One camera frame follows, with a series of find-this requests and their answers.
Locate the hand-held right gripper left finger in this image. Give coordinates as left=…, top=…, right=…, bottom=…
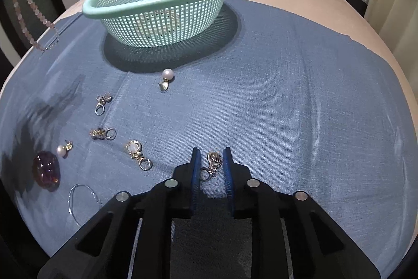
left=37, top=147, right=201, bottom=279

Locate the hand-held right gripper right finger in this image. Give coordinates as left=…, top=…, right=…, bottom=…
left=223, top=146, right=382, bottom=279

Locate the gold swirl charm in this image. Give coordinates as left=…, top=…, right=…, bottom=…
left=200, top=151, right=223, bottom=181

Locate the carved glass stone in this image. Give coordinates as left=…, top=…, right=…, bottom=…
left=32, top=150, right=61, bottom=192

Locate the teal plastic mesh basket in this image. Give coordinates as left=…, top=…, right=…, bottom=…
left=82, top=0, right=240, bottom=48

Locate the gold pendant with white stone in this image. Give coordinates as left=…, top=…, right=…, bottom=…
left=126, top=140, right=153, bottom=172

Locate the blue cloth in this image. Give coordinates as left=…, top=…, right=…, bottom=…
left=0, top=0, right=415, bottom=279

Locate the pearl pendant with gold clasp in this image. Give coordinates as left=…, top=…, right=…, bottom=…
left=159, top=69, right=175, bottom=93

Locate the thin silver hoop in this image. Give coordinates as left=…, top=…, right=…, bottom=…
left=68, top=184, right=102, bottom=229

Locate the pearl earring with gold stud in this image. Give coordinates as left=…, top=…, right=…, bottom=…
left=56, top=141, right=74, bottom=159

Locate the beige curtain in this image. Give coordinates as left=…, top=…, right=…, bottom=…
left=364, top=0, right=418, bottom=70

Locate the dark crystal ring charm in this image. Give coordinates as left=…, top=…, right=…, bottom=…
left=90, top=127, right=117, bottom=141

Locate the small crystal ring charm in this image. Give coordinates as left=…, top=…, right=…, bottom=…
left=95, top=93, right=113, bottom=116

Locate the pink bead necklace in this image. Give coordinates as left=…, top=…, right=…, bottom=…
left=7, top=0, right=61, bottom=52

